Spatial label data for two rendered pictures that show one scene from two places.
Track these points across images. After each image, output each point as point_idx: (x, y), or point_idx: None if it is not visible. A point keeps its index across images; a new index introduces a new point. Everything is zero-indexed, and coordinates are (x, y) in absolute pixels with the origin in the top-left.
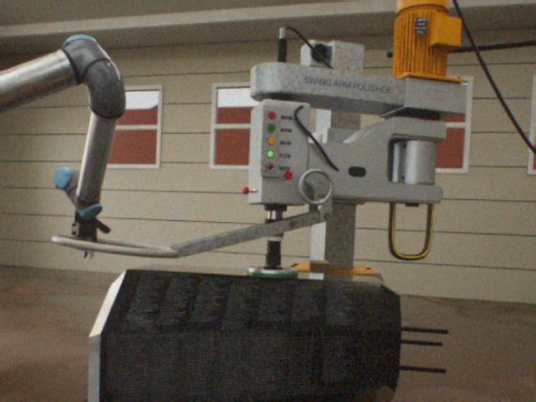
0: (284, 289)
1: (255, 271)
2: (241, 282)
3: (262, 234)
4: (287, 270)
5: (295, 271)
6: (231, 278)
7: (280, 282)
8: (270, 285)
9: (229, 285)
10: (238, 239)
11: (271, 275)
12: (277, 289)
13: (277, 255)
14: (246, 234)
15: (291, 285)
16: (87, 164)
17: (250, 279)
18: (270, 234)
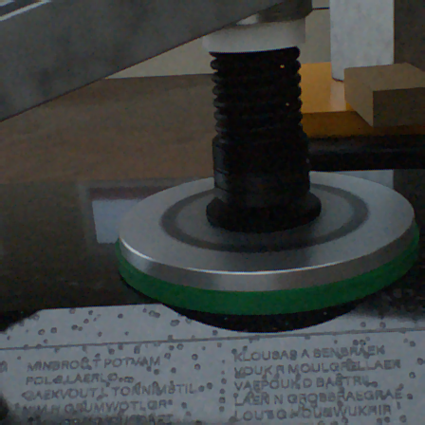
0: (380, 389)
1: (162, 274)
2: (85, 367)
3: (180, 18)
4: (367, 233)
5: (411, 229)
6: (14, 336)
7: (343, 337)
8: (278, 368)
9: (6, 400)
10: (7, 89)
11: (277, 301)
12: (329, 396)
13: (286, 138)
14: (58, 36)
15: (418, 352)
16: None
17: (139, 337)
18: (235, 17)
